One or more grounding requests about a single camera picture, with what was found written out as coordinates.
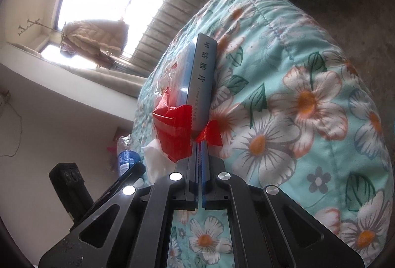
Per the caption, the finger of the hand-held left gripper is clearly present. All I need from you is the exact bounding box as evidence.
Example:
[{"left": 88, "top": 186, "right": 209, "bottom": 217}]
[{"left": 92, "top": 162, "right": 146, "bottom": 211}]

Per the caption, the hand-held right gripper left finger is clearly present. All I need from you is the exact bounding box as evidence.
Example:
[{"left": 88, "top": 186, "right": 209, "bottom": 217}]
[{"left": 39, "top": 142, "right": 203, "bottom": 268}]

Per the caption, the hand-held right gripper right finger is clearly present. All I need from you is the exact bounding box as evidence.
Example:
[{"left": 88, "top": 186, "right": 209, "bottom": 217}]
[{"left": 202, "top": 145, "right": 365, "bottom": 268}]

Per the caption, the clear plastic water bottle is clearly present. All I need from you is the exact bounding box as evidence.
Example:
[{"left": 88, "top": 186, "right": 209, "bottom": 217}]
[{"left": 117, "top": 135, "right": 143, "bottom": 178}]

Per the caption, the white tissue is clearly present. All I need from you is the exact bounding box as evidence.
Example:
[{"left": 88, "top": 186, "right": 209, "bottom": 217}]
[{"left": 141, "top": 138, "right": 178, "bottom": 184}]

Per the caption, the red and clear plastic wrapper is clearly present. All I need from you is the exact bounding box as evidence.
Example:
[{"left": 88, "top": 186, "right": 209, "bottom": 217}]
[{"left": 152, "top": 63, "right": 223, "bottom": 164}]

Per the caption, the grey and blue medicine box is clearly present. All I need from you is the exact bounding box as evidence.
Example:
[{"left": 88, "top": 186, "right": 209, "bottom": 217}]
[{"left": 183, "top": 33, "right": 218, "bottom": 132}]

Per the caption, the floral turquoise blanket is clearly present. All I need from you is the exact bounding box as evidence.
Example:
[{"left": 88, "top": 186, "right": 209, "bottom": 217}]
[{"left": 132, "top": 0, "right": 395, "bottom": 268}]

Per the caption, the beige curtain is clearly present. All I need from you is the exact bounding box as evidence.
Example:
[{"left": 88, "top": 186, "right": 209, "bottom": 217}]
[{"left": 6, "top": 41, "right": 147, "bottom": 99}]

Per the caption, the beige puffer jacket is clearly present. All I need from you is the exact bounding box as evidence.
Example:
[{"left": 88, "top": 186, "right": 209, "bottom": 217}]
[{"left": 62, "top": 18, "right": 129, "bottom": 70}]

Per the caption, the metal window railing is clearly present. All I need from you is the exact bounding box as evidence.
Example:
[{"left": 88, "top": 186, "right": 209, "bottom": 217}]
[{"left": 123, "top": 0, "right": 223, "bottom": 78}]

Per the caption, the metal coat hook rack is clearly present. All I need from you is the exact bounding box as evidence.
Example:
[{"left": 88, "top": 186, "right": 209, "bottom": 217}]
[{"left": 17, "top": 19, "right": 62, "bottom": 36}]

